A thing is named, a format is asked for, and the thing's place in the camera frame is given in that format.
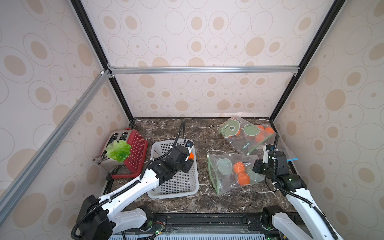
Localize green-seal clear zip-top bag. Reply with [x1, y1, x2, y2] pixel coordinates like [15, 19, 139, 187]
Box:
[219, 116, 261, 156]

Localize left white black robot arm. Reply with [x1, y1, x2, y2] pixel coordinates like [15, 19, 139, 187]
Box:
[71, 139, 194, 240]

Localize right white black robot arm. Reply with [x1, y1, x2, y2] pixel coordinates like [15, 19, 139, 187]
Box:
[253, 134, 342, 240]

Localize blue-seal clear zip-top bag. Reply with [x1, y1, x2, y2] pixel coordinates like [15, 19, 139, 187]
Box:
[249, 125, 299, 162]

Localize white perforated plastic basket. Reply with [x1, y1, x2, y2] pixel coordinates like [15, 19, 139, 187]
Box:
[148, 140, 199, 199]

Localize green toy lettuce leaf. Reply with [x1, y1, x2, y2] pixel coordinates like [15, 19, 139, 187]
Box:
[106, 140, 132, 163]

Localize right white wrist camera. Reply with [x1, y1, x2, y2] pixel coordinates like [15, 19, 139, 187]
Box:
[263, 145, 271, 164]

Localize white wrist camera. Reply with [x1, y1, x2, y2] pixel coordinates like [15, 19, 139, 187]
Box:
[263, 145, 271, 164]
[186, 140, 194, 153]

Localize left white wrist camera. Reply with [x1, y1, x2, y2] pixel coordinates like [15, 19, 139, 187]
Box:
[186, 140, 194, 153]

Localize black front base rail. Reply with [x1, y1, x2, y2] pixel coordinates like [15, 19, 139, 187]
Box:
[77, 212, 301, 240]

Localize silver aluminium back rail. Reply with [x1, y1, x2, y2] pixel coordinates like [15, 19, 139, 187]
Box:
[102, 66, 300, 76]

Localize silver aluminium rail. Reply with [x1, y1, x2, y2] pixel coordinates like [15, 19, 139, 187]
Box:
[1, 70, 111, 224]
[102, 66, 300, 76]

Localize silver aluminium left rail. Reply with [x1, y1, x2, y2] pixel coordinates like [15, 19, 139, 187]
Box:
[1, 70, 111, 224]

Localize black right corner post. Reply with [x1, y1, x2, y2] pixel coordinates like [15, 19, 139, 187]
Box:
[269, 0, 347, 124]

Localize black corner post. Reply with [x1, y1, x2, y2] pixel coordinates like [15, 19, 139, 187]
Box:
[70, 0, 136, 124]
[269, 0, 347, 124]

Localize black left corner post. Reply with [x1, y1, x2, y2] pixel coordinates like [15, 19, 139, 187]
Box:
[70, 0, 136, 124]

